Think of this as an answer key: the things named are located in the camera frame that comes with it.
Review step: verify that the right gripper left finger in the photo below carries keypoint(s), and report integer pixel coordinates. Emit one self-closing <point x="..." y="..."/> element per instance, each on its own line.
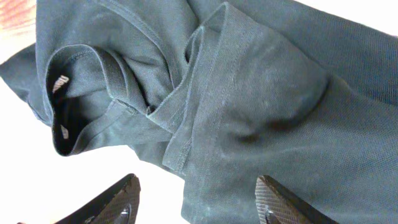
<point x="116" y="205"/>

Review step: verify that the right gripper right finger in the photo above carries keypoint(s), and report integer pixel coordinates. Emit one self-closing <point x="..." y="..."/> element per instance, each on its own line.
<point x="278" y="205"/>

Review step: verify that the black polo shirt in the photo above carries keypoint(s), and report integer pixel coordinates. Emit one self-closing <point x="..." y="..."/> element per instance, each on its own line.
<point x="219" y="93"/>

